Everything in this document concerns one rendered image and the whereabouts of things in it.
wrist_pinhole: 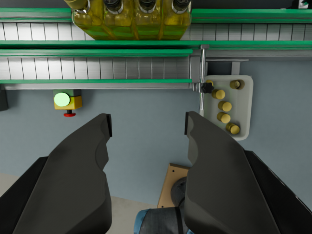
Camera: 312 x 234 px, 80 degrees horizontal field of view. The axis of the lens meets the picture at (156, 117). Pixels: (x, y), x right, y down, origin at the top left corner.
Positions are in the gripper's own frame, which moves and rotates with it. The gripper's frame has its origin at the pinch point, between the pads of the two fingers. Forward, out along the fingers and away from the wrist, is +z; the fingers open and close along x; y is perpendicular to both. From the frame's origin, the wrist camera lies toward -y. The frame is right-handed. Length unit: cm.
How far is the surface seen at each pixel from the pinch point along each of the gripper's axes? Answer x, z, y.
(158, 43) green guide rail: 2.4, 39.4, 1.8
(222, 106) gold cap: 25, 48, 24
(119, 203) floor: -30, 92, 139
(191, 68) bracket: 12.5, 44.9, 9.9
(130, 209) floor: -21, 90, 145
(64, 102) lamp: -28, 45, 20
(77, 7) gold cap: -11.3, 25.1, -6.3
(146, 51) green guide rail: -0.6, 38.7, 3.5
